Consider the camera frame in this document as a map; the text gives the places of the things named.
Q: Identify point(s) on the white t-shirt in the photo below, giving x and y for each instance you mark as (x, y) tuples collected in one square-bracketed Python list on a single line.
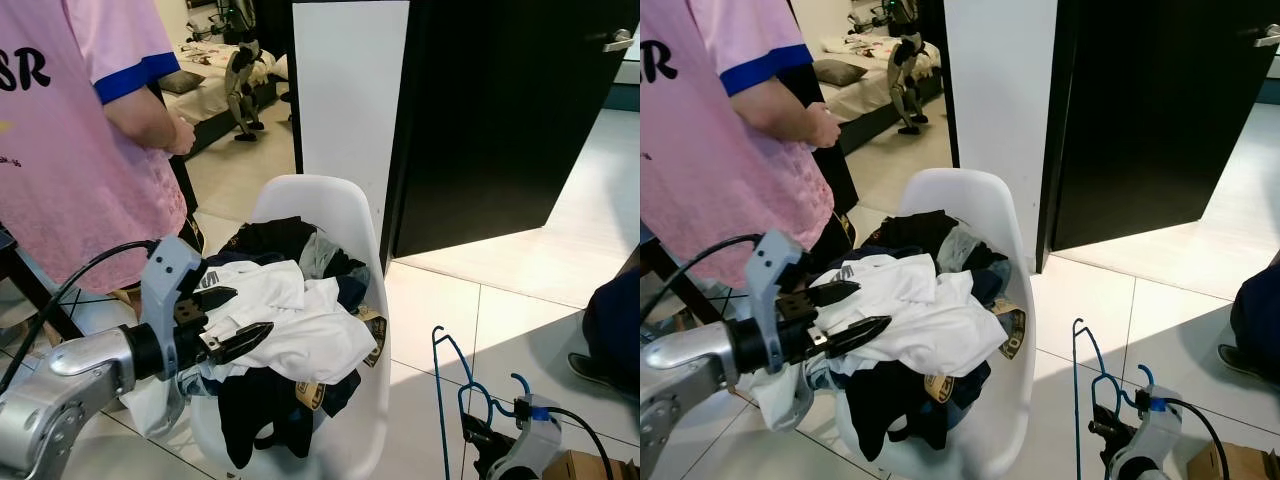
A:
[(930, 320), (300, 330)]

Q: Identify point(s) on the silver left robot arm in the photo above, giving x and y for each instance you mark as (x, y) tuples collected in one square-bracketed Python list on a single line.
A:
[(680, 380), (60, 400)]

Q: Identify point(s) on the open cardboard box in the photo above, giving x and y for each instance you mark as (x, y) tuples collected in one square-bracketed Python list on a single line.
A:
[(1230, 462), (590, 468)]

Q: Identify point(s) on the grey blue garment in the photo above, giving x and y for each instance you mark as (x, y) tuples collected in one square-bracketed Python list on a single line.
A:
[(320, 255), (962, 248)]

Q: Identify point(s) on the navy crumpled garment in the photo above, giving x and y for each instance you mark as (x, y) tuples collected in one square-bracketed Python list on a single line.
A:
[(352, 290), (995, 280)]

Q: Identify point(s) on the dark wooden table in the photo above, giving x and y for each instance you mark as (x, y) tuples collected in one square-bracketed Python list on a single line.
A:
[(675, 280), (35, 290)]

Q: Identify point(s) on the black gold patterned garment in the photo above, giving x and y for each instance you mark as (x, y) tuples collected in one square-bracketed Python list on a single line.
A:
[(375, 335), (1012, 335)]

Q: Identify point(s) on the person in navy trousers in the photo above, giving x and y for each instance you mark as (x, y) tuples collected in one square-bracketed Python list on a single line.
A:
[(1260, 310), (615, 320)]

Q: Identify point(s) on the beige bed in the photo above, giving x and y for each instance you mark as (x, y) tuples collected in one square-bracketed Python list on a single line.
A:
[(860, 100), (205, 105)]

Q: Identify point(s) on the person in pink shirt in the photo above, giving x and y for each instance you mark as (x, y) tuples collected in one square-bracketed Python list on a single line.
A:
[(70, 130), (710, 130)]

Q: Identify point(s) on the grey pillow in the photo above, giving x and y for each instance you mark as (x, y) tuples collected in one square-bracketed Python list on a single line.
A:
[(840, 73), (182, 82)]

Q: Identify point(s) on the grey humanoid robot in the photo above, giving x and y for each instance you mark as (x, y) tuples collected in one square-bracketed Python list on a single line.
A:
[(240, 75), (905, 70)]

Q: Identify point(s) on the white sofa teal base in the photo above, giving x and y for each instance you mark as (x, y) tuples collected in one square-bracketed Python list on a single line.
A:
[(628, 75)]

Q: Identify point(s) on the black door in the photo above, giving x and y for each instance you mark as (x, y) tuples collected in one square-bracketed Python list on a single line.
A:
[(1150, 120), (500, 120)]

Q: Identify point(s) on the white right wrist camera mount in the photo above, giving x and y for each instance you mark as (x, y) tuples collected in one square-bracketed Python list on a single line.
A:
[(1160, 430), (535, 440)]

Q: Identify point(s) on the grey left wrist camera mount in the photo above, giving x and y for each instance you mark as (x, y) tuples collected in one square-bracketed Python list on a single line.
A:
[(775, 265), (165, 270)]

